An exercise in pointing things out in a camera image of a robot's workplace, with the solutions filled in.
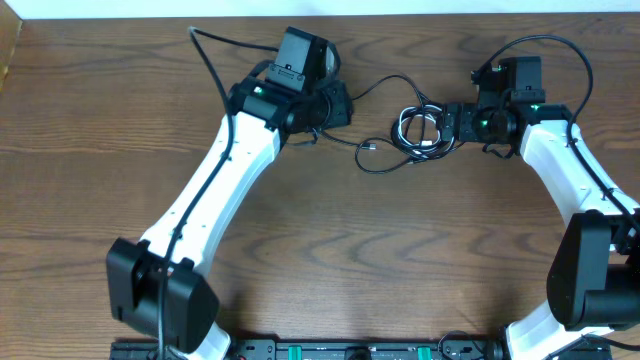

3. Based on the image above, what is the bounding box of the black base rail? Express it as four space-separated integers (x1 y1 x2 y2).
108 339 613 360

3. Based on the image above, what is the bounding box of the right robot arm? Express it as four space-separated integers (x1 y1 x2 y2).
441 104 639 359

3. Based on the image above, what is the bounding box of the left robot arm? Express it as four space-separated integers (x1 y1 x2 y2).
106 76 353 359

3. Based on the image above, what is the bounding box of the white cable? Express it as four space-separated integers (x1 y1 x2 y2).
397 107 446 157

